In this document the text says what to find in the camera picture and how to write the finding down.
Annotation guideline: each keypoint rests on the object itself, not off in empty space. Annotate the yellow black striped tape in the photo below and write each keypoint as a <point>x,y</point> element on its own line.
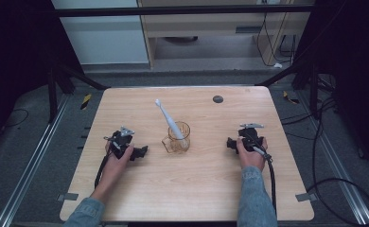
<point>85,101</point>
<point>290,97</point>

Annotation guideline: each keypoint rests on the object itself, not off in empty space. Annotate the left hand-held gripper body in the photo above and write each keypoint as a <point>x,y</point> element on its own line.
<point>121,142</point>

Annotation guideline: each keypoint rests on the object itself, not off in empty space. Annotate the light wooden desk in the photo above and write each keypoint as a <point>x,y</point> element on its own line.
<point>211,23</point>

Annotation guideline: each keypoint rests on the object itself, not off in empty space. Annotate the white cabinet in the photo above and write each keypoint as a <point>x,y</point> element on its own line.
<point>103,38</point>

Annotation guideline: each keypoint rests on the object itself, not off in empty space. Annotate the white electric toothbrush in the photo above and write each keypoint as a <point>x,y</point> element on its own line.
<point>170,119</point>

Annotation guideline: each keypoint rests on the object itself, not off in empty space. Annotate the grey round table grommet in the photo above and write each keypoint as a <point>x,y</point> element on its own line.
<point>218,99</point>

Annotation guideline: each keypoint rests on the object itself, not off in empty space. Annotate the person's left hand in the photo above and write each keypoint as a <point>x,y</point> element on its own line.
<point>118,164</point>

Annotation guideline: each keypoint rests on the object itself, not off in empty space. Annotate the white plug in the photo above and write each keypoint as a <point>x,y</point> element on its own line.
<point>277,65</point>

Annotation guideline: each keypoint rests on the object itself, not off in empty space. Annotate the black metal frame stand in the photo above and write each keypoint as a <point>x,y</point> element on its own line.
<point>299,75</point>
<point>62,78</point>

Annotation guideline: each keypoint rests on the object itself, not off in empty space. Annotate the clear amber plastic cup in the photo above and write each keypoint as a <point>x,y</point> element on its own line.
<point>178,142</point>

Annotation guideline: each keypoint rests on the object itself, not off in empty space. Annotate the person's right hand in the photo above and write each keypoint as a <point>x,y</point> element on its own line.
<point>250,157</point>

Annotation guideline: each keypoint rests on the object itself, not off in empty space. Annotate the aluminium floor rail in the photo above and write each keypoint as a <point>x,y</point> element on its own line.
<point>28,170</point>
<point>340,176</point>

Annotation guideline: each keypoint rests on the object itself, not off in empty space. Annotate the grey metal table bracket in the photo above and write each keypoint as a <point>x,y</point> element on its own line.
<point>67,197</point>
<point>306,197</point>

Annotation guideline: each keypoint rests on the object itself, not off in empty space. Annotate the black horizontal frame bar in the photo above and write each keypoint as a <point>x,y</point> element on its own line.
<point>173,11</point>

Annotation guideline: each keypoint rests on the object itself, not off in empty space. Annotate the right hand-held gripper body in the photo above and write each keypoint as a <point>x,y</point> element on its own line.
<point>251,138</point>

